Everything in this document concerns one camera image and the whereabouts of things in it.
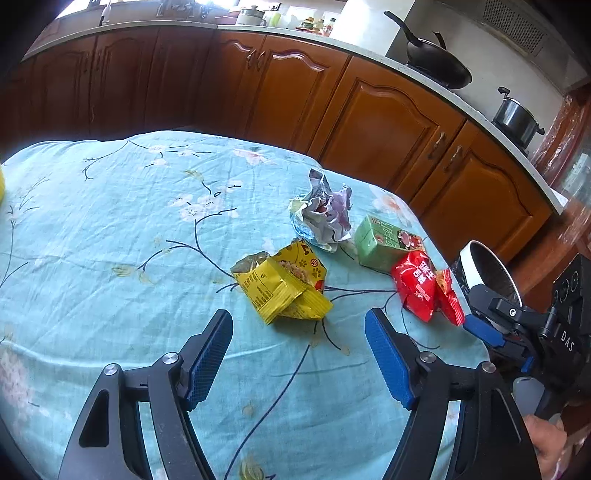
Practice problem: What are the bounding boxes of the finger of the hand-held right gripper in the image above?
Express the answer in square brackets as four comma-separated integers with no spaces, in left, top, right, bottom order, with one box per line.
[468,284,549,334]
[463,314,537,366]

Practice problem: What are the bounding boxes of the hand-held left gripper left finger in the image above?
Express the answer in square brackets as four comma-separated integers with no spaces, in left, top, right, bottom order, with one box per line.
[58,309,234,480]

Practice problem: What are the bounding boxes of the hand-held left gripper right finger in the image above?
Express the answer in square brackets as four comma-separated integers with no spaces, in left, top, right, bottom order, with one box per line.
[364,308,542,480]

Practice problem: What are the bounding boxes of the black bin with white rim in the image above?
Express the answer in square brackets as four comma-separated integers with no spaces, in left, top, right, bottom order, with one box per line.
[454,240,525,320]

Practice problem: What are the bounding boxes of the yellow snack packet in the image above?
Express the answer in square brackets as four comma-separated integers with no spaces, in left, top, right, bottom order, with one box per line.
[231,239,334,326]

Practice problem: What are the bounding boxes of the person's right hand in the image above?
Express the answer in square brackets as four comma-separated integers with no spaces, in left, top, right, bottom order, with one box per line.
[524,413,574,480]

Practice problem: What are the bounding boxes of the small red snack packet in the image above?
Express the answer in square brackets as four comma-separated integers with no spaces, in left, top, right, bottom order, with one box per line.
[435,268,465,326]

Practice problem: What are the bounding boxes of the green drink carton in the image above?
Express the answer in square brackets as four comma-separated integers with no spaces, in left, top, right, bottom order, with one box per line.
[355,215,427,274]

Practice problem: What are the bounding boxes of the blue floral tablecloth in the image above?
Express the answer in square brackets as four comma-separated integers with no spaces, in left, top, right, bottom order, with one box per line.
[0,130,491,480]

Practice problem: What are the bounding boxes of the crumpled silver wrapper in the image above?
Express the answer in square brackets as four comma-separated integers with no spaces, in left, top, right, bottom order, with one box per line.
[288,168,354,253]

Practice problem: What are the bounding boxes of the wooden glass door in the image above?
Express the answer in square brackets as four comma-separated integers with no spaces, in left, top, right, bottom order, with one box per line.
[531,83,591,289]

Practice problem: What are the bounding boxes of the steel cooking pot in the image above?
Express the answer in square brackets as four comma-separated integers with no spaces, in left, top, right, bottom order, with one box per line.
[492,87,546,147]

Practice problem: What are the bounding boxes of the black wok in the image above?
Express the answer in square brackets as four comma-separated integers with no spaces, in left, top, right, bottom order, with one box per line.
[384,10,472,90]

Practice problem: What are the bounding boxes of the range hood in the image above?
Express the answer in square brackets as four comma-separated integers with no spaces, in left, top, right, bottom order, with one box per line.
[480,0,580,61]

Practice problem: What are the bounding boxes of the white countertop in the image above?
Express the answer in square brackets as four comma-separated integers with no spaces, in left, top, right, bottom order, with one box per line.
[23,18,568,215]

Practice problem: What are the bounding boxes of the wooden lower cabinets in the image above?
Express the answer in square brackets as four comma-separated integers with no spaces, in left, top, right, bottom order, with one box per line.
[0,23,555,266]

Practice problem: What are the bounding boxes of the white electric cooker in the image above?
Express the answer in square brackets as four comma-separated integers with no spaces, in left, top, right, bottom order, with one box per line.
[236,6,268,28]

